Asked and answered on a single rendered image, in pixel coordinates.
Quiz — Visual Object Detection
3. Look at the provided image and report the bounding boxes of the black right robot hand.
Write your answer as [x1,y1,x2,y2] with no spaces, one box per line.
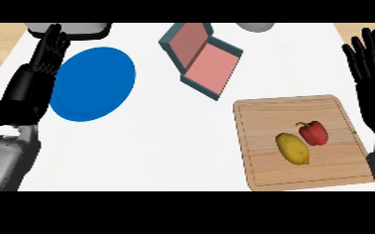
[340,27,375,180]

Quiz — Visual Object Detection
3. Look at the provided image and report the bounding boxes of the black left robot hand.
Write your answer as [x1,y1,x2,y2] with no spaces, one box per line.
[0,23,71,127]

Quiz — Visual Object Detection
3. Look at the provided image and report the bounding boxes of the wooden cutting board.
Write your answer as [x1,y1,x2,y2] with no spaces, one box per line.
[232,94,375,192]

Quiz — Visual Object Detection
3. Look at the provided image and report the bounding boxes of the yellow lemon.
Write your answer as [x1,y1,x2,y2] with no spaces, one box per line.
[275,132,312,167]

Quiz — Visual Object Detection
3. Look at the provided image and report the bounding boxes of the open pink teal box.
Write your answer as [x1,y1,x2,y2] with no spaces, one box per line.
[158,22,245,102]

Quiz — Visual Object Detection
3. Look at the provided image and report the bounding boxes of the blue round plate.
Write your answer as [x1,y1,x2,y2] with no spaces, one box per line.
[49,47,137,123]

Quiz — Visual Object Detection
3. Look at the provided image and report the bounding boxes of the grey black appliance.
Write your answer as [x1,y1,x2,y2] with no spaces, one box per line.
[25,22,114,42]

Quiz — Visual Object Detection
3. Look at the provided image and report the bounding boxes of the red bell pepper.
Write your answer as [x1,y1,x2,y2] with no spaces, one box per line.
[294,120,329,147]

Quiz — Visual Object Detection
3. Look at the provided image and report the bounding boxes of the grey round object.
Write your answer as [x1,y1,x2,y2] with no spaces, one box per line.
[236,22,278,34]

